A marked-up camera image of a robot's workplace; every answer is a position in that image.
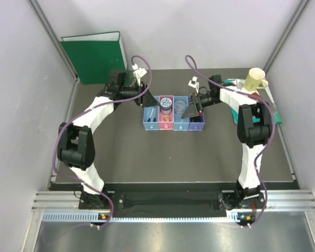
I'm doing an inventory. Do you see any green ring binder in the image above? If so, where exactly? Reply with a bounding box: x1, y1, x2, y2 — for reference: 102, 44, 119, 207
60, 31, 128, 85

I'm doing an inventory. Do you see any teal tray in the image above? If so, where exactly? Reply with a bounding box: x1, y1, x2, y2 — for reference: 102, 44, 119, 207
224, 79, 282, 124

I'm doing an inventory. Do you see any red brown box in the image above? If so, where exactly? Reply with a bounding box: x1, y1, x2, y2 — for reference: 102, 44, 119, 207
251, 92, 261, 101

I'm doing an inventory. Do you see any crumpled silver wrapper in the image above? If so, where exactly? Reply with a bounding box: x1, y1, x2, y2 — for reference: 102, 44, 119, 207
232, 79, 245, 91

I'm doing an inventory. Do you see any blue end drawer box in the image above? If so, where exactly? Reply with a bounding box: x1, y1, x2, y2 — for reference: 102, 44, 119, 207
143, 106, 159, 131

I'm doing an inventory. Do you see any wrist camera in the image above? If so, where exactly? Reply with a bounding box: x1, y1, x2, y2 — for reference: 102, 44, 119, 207
188, 76, 200, 93
132, 64, 147, 85

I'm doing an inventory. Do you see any light blue drawer box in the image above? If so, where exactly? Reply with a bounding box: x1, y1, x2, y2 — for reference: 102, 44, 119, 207
174, 96, 189, 131

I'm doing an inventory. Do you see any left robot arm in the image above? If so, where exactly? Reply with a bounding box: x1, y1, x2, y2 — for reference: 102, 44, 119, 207
57, 68, 158, 209

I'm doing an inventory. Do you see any black white marker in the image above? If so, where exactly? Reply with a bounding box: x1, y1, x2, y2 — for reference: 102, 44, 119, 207
152, 107, 159, 122

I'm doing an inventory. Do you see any pink drawer box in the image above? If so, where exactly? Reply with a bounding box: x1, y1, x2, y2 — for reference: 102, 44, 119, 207
159, 95, 174, 130

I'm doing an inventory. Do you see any blue gel jar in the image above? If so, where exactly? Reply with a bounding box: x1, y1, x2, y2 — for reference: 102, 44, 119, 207
160, 97, 173, 111

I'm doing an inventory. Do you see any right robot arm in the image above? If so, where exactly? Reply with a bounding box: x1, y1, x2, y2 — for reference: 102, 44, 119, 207
182, 75, 274, 210

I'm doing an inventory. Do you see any yellow mug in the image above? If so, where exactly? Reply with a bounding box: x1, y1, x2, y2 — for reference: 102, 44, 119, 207
244, 68, 269, 91

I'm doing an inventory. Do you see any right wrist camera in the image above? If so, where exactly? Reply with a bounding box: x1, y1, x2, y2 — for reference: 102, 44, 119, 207
188, 76, 200, 93

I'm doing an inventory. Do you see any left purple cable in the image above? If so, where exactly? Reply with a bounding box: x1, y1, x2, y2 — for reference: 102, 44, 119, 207
52, 55, 153, 229

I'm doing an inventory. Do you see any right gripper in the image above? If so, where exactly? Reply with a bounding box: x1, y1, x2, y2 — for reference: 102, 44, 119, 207
181, 93, 221, 120

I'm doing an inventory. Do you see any blue white pen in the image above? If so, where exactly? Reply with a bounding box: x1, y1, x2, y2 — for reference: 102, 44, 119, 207
147, 108, 155, 122

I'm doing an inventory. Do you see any small yellow eraser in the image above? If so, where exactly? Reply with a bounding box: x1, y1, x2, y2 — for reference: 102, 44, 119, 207
163, 117, 171, 122

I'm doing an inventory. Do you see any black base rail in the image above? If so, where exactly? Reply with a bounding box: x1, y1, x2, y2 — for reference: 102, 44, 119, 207
78, 190, 266, 218

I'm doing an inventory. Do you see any clear paperclip jar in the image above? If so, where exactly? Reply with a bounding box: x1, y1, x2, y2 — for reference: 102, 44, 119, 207
174, 100, 187, 115

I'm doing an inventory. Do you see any purple drawer box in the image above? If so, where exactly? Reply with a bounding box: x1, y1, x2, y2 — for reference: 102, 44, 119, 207
188, 111, 205, 131

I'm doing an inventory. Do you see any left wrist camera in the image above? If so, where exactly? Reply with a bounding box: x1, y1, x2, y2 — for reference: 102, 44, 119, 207
132, 64, 147, 85

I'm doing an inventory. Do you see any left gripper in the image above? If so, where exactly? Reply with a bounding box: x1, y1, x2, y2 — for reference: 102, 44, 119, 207
119, 80, 160, 107

